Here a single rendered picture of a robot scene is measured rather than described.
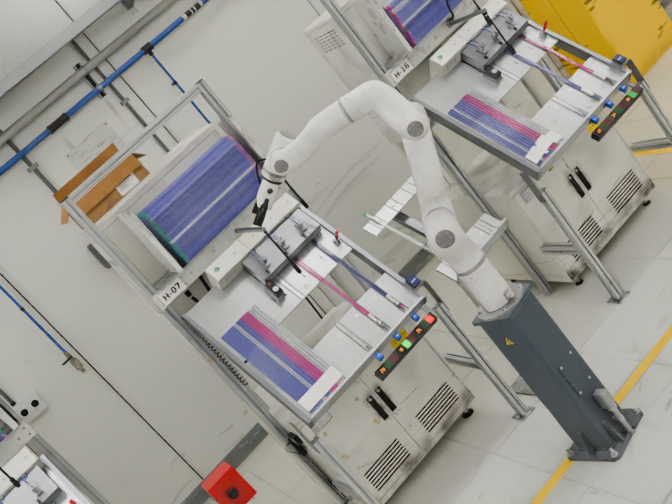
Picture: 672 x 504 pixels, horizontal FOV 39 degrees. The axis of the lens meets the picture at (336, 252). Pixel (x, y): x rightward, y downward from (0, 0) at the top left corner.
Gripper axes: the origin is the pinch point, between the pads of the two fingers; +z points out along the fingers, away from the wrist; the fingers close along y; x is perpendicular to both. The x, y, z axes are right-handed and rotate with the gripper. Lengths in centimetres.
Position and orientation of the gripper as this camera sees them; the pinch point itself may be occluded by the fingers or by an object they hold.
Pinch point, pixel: (257, 217)
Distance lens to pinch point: 327.9
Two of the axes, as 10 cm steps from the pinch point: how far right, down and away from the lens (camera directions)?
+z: -3.6, 8.4, 3.9
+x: -9.2, -2.7, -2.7
